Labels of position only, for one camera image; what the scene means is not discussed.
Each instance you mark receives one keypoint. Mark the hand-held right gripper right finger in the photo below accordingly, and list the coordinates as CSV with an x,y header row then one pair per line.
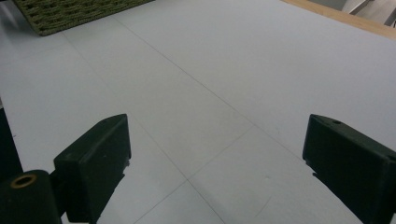
x,y
355,165

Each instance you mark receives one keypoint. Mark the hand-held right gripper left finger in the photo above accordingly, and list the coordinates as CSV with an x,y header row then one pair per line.
x,y
93,165

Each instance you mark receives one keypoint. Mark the green woven mat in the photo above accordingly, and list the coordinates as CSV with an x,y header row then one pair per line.
x,y
74,12

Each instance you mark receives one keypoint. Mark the metal stand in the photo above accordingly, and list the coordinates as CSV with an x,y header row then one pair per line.
x,y
372,9

